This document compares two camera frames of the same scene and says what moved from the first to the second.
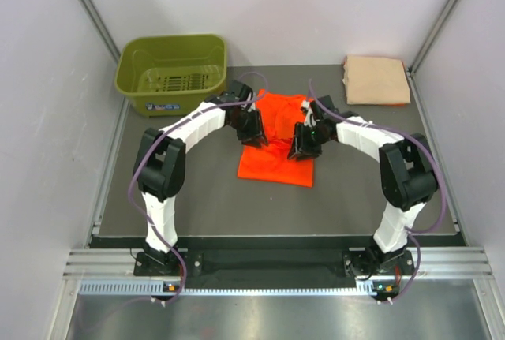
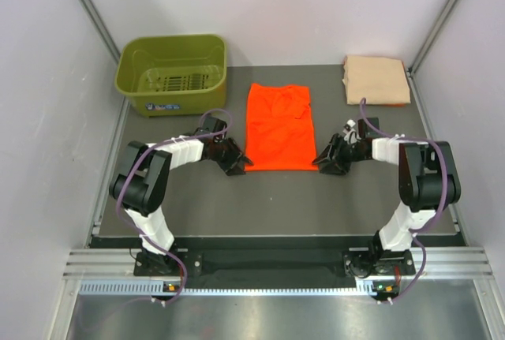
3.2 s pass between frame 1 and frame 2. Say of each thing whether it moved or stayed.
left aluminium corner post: stayed
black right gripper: moved
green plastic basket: stayed
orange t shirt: moved
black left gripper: moved
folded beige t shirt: stayed
